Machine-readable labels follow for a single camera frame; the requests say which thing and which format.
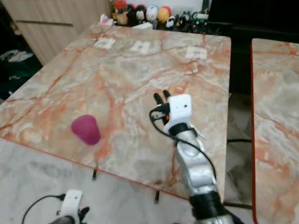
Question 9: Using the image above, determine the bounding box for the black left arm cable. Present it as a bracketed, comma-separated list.
[21, 193, 66, 224]

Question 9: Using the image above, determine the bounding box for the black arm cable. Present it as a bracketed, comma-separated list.
[149, 109, 218, 182]
[21, 193, 66, 224]

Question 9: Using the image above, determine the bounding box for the green white toy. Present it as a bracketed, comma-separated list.
[192, 11, 211, 33]

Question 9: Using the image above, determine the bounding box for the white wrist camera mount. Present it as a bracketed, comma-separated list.
[60, 189, 84, 220]
[165, 94, 192, 132]

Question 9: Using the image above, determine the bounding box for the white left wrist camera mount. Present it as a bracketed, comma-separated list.
[60, 189, 84, 220]

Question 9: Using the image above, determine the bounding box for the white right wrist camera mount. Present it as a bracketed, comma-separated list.
[165, 94, 192, 132]

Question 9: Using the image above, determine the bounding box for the small white box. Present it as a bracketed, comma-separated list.
[132, 21, 154, 30]

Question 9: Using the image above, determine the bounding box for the black white figurine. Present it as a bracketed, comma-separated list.
[174, 11, 192, 31]

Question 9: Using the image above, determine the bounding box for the red capped figurine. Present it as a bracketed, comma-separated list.
[113, 0, 129, 25]

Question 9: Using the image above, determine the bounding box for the marble side table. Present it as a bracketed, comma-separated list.
[250, 38, 299, 224]

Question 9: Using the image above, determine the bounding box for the magenta plastic cup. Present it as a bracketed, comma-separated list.
[70, 114, 102, 146]

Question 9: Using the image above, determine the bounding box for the light wooden cabinet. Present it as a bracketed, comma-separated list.
[14, 0, 114, 66]

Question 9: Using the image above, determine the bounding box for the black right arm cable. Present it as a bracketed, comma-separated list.
[149, 109, 218, 182]

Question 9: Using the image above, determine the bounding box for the pink white tissue pack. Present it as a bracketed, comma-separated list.
[100, 13, 114, 25]

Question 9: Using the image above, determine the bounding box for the yellow orange figurine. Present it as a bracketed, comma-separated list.
[157, 6, 172, 24]

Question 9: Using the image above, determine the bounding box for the white blue egg figurine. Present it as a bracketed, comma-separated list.
[146, 4, 160, 23]

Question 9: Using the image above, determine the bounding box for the black round figurine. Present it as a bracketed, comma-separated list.
[127, 4, 147, 26]

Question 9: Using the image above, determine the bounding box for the white paper card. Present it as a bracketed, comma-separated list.
[185, 46, 208, 60]

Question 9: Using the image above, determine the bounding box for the dark green printed bag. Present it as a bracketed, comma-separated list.
[0, 46, 46, 99]

